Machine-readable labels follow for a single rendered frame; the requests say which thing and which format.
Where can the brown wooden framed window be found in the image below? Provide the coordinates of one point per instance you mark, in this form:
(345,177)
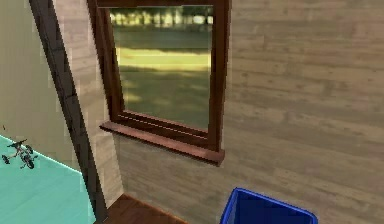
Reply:
(218,66)

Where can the blue plastic bin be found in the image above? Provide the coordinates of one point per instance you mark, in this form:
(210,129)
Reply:
(253,208)

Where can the small grey toy tricycle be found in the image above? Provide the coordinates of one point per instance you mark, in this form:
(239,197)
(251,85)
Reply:
(23,155)

